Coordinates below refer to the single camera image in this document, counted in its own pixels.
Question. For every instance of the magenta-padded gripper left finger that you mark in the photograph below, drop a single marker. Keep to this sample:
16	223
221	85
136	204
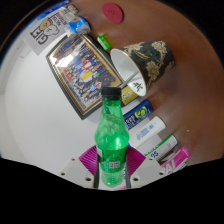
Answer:
75	171

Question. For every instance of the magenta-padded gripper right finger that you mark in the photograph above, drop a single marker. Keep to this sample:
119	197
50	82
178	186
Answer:
146	171

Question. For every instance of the green plastic drink bottle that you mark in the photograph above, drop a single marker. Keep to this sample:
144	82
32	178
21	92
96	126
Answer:
111	146

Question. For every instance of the white shuttlecock tube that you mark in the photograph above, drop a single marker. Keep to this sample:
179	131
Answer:
163	148

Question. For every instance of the pink shuttlecock tube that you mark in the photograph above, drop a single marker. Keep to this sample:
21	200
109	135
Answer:
176	160

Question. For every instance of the white blue-capped lotion bottle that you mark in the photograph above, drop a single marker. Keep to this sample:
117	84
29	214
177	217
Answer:
148	131

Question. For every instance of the dark blue pump bottle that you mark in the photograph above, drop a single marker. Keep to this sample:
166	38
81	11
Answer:
138	115

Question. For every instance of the dark yellow-labelled bottle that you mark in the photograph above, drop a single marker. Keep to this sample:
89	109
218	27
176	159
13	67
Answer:
129	96

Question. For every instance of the framed group photo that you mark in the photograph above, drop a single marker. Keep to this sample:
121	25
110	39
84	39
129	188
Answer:
83	73

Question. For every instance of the floral patterned paper cup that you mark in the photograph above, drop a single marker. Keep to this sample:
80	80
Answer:
153	63

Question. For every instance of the green soap pack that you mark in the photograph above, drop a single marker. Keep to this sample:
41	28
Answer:
104	42

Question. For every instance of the white paper gift bag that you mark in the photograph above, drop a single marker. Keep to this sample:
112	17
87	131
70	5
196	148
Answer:
45	33

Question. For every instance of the blue tissue pack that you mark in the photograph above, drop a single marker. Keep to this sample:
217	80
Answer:
79	25

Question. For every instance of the small brown snack box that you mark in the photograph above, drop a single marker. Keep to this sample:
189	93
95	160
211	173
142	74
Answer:
70	9

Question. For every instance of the flat round red coaster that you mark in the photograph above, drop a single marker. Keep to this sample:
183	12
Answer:
112	12

